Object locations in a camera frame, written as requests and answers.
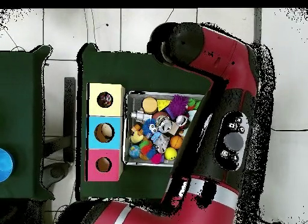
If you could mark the yellow ball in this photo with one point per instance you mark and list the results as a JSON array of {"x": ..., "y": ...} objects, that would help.
[{"x": 170, "y": 153}]

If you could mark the yellow cheese wedge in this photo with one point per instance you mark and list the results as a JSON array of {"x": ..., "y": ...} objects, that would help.
[{"x": 162, "y": 104}]

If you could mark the small blue object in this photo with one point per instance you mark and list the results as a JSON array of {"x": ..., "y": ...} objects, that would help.
[{"x": 5, "y": 164}]

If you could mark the purple spiky ball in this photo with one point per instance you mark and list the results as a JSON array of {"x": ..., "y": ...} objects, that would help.
[{"x": 177, "y": 106}]

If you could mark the blue fuzzy monster toy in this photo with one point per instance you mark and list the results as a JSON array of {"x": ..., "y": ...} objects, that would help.
[{"x": 149, "y": 127}]

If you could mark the dark green tablecloth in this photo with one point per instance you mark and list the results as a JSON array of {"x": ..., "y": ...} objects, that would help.
[{"x": 144, "y": 74}]

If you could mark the clear mesh bin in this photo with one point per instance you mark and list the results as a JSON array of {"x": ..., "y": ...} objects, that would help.
[{"x": 134, "y": 102}]

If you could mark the wooden three-hole box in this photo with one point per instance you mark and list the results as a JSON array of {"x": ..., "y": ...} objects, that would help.
[{"x": 115, "y": 132}]

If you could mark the green covered side table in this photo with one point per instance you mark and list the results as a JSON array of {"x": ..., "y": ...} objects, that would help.
[{"x": 24, "y": 113}]

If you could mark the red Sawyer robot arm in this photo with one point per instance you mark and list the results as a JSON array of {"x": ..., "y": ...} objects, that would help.
[{"x": 226, "y": 65}]

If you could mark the black upright bar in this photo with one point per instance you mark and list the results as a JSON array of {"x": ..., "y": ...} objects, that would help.
[{"x": 69, "y": 113}]

